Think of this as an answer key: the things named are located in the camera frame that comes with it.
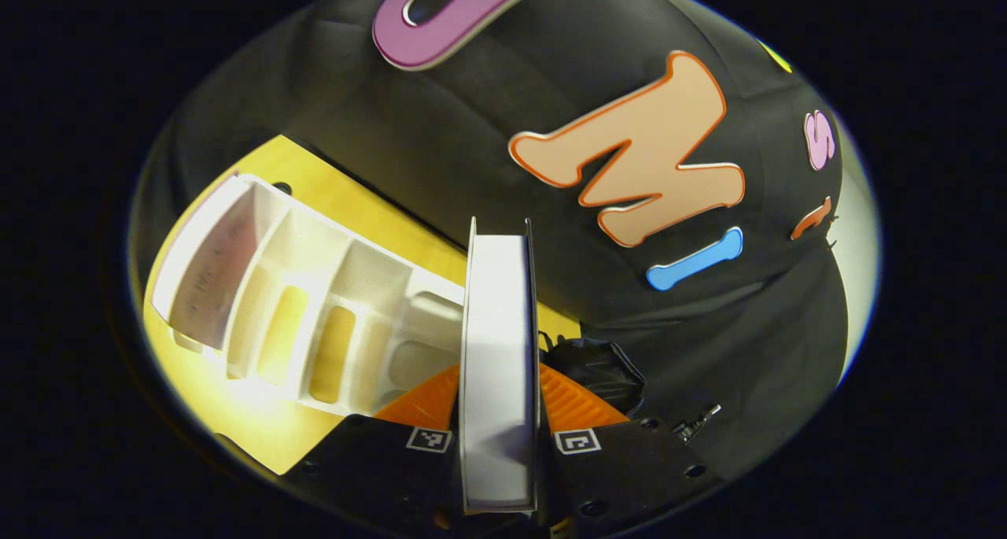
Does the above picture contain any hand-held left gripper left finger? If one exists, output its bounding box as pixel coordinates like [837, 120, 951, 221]
[283, 364, 465, 526]

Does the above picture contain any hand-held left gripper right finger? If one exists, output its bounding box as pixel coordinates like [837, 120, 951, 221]
[539, 362, 721, 533]

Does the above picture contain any blue schoolbag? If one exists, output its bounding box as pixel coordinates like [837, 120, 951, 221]
[541, 330, 647, 418]

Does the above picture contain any book with dark photo cover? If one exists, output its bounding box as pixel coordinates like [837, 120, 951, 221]
[459, 216, 545, 516]

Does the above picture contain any white plastic bookshelf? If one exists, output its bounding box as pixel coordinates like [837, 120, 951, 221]
[149, 173, 473, 418]

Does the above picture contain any black backdrop cloth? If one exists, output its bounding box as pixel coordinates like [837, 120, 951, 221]
[130, 0, 850, 477]

